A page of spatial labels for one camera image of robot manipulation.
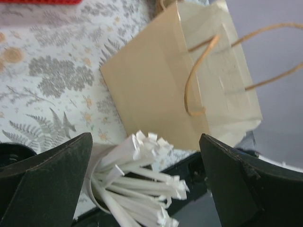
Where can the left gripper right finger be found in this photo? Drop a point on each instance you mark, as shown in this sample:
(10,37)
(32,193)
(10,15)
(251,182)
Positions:
(250,192)

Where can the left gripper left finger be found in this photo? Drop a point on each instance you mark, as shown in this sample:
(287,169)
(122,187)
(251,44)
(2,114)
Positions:
(43,190)

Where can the stack of black paper cups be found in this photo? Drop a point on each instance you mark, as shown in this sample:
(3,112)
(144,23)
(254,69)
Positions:
(11,153)

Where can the kraft paper bag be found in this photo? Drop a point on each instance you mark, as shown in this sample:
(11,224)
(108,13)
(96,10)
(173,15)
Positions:
(184,75)

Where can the red plastic shopping basket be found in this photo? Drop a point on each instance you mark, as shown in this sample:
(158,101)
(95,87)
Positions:
(50,2)

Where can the grey cup of straws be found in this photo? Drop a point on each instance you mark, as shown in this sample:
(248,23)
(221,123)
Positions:
(118,182)

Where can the floral table mat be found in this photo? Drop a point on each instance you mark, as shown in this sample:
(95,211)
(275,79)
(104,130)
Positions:
(51,87)

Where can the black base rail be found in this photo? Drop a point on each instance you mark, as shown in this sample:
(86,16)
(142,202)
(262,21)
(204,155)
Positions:
(178,162)

